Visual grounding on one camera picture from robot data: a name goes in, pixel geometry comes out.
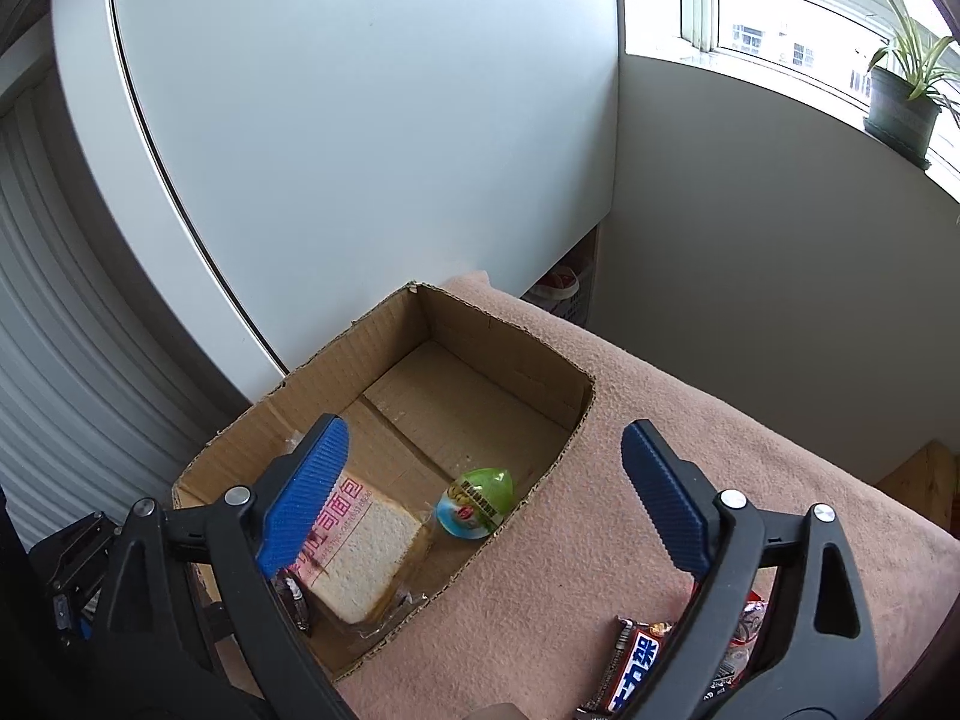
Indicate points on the potted spider plant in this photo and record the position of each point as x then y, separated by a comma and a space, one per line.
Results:
896, 109

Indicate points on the white cabinet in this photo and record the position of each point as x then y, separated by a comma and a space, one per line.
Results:
375, 127

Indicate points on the red snack packet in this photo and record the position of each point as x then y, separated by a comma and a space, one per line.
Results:
750, 622

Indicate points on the dark chocolate bar wrapper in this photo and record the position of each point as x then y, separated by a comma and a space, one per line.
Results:
637, 660

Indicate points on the cardboard box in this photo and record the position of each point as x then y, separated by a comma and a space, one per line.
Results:
450, 390

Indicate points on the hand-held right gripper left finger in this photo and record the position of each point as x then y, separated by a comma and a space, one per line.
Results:
304, 495

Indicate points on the basket with shoes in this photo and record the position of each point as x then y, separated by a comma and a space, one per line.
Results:
562, 300

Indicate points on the white framed window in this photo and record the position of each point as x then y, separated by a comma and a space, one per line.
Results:
787, 15

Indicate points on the green jelly cup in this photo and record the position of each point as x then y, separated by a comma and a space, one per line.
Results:
476, 502

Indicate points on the packaged white bread slice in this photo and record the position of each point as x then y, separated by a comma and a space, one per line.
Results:
367, 547

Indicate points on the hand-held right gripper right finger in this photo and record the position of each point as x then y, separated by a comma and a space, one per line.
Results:
664, 491

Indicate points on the dark maroon snack packet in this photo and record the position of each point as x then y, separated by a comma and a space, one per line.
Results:
294, 604

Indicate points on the white ribbed shutter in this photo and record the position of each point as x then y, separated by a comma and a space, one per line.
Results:
75, 352

